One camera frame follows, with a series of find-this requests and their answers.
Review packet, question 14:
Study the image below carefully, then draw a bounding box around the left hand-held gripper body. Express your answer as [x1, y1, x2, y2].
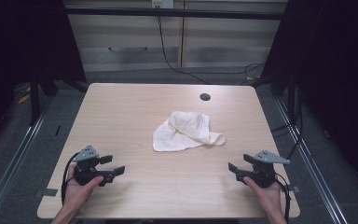
[72, 145, 117, 187]

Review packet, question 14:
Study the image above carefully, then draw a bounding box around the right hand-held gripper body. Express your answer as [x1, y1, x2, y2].
[236, 149, 292, 189]

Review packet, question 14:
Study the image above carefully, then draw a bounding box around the white cloth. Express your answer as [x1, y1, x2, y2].
[152, 111, 227, 153]

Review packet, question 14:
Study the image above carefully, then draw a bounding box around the person's right hand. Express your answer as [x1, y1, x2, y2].
[242, 176, 284, 213]

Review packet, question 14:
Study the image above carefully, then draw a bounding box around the person's left hand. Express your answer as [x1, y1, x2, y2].
[63, 163, 104, 208]

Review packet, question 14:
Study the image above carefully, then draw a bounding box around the black stand leg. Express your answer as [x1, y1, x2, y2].
[29, 74, 42, 126]

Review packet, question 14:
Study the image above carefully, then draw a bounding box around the yellow floor object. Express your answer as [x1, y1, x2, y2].
[16, 89, 32, 105]

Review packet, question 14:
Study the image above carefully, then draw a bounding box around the black curtain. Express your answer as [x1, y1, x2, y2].
[0, 0, 87, 152]
[260, 0, 358, 195]

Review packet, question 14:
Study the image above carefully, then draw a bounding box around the black horizontal metal bar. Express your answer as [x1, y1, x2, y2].
[64, 7, 289, 21]

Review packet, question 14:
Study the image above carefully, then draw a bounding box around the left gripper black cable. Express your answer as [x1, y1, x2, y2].
[61, 152, 80, 205]

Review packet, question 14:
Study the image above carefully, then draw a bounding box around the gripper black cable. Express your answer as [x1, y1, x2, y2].
[61, 152, 80, 205]
[273, 172, 292, 224]

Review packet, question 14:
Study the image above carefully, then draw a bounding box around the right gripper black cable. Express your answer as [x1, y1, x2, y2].
[273, 172, 292, 224]

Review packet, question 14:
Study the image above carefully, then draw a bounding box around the black floor cable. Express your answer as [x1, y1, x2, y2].
[270, 83, 304, 161]

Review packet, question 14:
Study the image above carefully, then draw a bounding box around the metal floor rail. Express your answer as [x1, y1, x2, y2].
[0, 95, 56, 224]
[274, 97, 350, 224]

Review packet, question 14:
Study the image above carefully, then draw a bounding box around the long black wall cable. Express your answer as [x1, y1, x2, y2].
[157, 7, 266, 85]

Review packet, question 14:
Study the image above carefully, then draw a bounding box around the white wall socket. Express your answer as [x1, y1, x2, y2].
[151, 0, 174, 9]

